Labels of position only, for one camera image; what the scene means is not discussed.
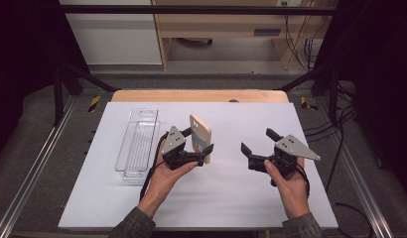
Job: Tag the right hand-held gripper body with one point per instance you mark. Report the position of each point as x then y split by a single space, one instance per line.
291 145

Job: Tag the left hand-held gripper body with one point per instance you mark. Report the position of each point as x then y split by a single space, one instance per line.
174 142

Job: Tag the beige phone case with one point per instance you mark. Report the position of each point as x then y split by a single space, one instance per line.
201 130

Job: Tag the clear plastic storage bin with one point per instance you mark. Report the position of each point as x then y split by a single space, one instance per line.
138 142

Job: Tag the person's left hand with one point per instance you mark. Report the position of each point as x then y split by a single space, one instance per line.
162 185

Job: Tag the person's right hand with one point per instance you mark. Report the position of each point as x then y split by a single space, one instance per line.
292 195

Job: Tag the wooden table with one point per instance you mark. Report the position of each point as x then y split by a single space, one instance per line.
198 95

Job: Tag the black and yellow tape marker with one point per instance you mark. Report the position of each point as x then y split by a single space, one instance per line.
94 103
305 104

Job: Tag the white table sheet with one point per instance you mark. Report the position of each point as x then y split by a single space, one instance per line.
231 198

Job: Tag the grey rectangular desk plate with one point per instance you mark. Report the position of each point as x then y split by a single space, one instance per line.
267 32

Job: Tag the light wooden desk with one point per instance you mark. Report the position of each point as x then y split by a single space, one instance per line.
218 26

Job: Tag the white cabinet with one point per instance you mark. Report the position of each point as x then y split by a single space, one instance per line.
115 39

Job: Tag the black curtain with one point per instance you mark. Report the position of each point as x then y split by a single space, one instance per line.
23 49
383 66

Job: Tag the black metal frame strut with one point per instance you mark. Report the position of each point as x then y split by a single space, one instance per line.
334 95
58 99

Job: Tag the aluminium floor rail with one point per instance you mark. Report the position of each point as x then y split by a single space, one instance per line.
367 195
32 172

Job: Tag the black horizontal frame bar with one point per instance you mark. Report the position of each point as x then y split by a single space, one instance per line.
191 9

